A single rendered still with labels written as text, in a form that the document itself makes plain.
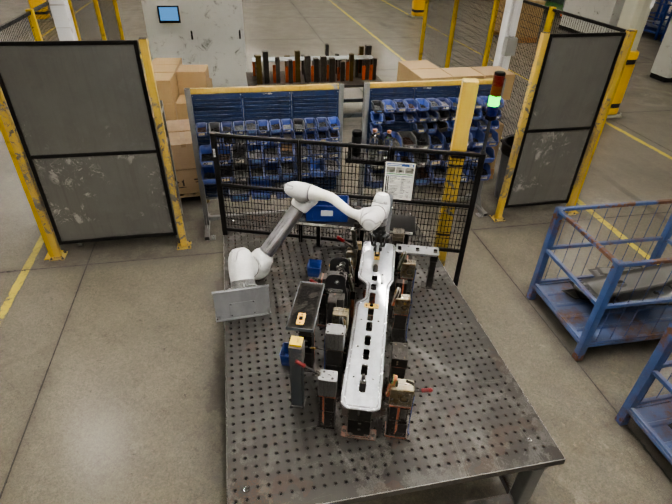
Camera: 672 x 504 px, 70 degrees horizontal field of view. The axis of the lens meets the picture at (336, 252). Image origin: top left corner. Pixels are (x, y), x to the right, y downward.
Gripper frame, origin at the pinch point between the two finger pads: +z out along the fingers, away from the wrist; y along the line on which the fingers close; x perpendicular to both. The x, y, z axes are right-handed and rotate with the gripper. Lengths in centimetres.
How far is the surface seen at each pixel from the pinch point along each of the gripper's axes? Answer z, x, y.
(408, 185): -21, 55, 17
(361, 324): 7, -63, -4
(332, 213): -3.5, 35.8, -34.5
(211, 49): 18, 593, -327
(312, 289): -9, -57, -32
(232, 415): 37, -109, -65
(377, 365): 7, -91, 7
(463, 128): -64, 58, 48
